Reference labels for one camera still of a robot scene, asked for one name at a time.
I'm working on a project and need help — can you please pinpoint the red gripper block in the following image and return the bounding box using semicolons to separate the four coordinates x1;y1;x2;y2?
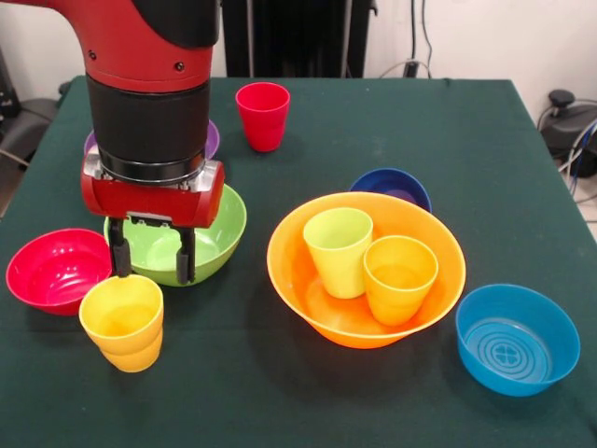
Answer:
80;151;227;287

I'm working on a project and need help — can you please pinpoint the yellow cup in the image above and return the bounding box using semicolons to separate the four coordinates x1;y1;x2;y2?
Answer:
77;273;165;373

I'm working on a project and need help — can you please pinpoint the large orange bowl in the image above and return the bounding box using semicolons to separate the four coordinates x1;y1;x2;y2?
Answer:
266;191;467;350

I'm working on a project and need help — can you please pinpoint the light green cup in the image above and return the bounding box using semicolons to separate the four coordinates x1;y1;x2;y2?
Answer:
302;207;375;300

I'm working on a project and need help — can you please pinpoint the orange cup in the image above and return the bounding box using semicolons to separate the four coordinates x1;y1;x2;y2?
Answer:
362;235;439;328

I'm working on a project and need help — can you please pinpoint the light green bowl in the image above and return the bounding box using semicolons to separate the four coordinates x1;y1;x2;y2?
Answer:
103;184;248;287

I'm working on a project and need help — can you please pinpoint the red-pink bowl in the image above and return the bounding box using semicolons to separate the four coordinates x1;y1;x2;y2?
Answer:
5;227;113;317

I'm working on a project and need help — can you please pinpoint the purple bowl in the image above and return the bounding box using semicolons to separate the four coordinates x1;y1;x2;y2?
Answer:
83;119;221;161

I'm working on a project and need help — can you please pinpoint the red-pink cup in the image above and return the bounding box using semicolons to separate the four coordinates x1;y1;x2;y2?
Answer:
235;82;292;153

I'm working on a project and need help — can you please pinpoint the dark green tablecloth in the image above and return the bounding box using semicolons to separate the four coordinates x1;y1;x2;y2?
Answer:
0;74;597;448

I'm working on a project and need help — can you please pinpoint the black metal stand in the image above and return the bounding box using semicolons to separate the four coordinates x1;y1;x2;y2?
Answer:
0;46;22;118

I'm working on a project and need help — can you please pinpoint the dark blue bowl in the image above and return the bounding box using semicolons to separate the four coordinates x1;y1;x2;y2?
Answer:
349;167;434;215

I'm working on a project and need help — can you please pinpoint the light blue bowl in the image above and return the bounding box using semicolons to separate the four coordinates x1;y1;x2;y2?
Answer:
454;283;582;399

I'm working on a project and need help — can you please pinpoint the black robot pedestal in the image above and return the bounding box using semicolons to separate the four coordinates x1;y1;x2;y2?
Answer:
218;0;378;78

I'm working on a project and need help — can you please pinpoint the tangle of cables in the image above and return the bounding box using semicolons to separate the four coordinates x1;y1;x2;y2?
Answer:
557;119;597;204

